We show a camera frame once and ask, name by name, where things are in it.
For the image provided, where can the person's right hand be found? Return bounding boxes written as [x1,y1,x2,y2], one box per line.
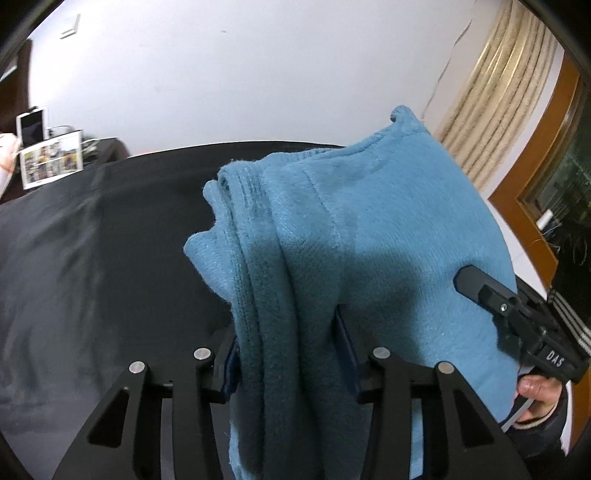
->
[512,373,566,430]

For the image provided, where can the photo collage frame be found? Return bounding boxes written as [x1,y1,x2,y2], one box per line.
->
[18,130,85,189]

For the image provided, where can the white tablet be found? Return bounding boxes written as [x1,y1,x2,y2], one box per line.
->
[16,106,49,146]

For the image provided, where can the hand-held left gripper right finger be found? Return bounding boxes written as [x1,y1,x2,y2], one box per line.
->
[333,305,529,480]

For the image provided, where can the wooden window frame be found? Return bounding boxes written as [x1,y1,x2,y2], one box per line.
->
[489,69,583,296]

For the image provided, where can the person's right forearm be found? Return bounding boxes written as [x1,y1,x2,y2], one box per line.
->
[508,383,585,460]

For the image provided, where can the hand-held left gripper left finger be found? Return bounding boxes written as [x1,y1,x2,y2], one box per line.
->
[51,330,241,480]

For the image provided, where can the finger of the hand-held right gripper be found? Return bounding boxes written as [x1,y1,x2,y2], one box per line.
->
[454,264,520,319]

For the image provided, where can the black cloth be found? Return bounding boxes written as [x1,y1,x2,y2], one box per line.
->
[0,140,555,480]

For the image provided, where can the blue knit sweater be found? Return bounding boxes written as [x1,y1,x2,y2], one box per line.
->
[184,105,520,480]

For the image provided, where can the white power cord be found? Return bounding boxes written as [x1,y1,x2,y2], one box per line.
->
[422,0,478,123]

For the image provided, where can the beige curtain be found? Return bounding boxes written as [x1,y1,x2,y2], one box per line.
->
[434,0,566,195]

